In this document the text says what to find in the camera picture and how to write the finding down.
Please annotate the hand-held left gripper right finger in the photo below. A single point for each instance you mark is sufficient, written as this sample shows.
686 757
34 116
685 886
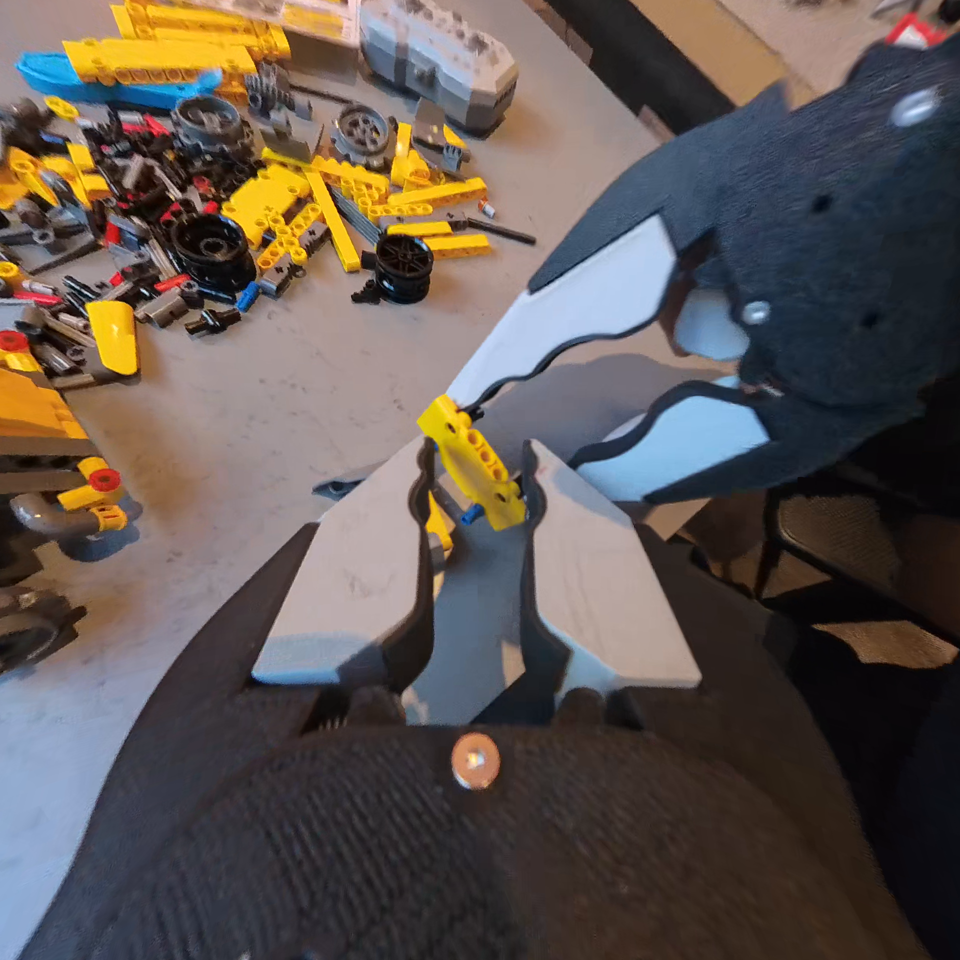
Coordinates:
607 600

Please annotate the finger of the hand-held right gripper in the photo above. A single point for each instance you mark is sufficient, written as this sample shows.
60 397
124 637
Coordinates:
585 292
690 442

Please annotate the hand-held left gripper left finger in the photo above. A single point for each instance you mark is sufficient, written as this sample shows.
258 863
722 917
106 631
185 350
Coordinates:
352 577

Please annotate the grey striped wedge brick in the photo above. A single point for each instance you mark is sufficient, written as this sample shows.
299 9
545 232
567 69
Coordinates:
341 484

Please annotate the yellow short toy beam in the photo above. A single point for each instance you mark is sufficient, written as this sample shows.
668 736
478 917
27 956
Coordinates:
441 525

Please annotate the grey desk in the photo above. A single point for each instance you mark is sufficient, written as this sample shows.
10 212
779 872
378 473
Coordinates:
262 450

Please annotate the black mesh office chair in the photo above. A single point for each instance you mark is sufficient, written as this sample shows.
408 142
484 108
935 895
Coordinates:
840 540

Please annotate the black toy wheel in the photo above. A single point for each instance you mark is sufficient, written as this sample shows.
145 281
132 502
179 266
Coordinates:
212 251
403 266

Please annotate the black pin connector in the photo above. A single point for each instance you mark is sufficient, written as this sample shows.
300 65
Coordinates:
367 291

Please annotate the grey toy battery box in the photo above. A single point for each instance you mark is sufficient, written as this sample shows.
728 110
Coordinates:
442 67

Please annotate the grey toy wheel hub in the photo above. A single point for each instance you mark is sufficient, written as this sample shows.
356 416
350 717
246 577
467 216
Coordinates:
364 135
210 121

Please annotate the pile of loose toy bricks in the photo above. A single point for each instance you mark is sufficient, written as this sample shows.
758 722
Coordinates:
277 195

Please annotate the yellow rounded toy panel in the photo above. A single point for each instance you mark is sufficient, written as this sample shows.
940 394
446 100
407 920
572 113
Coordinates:
112 337

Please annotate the partly built yellow toy vehicle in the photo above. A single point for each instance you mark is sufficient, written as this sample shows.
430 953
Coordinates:
37 412

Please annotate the printed paper sheet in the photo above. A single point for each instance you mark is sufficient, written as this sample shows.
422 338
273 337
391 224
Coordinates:
300 19

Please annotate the blue curved toy panel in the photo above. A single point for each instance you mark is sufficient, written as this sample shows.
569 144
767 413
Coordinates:
90 86

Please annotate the yellow beam frame assembly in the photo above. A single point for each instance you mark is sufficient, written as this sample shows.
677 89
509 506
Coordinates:
172 56

